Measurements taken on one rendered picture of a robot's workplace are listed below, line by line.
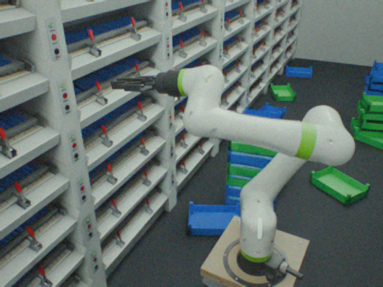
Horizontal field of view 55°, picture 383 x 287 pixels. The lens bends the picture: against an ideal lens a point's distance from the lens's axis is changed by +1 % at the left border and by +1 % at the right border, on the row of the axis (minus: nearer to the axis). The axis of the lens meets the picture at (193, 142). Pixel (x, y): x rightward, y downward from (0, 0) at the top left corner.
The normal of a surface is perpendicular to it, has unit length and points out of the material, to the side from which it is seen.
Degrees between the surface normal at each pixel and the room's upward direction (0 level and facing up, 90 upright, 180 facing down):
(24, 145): 20
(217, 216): 0
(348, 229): 0
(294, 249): 2
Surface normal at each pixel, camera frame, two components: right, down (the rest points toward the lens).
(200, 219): 0.00, -0.87
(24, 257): 0.30, -0.75
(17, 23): 0.85, 0.49
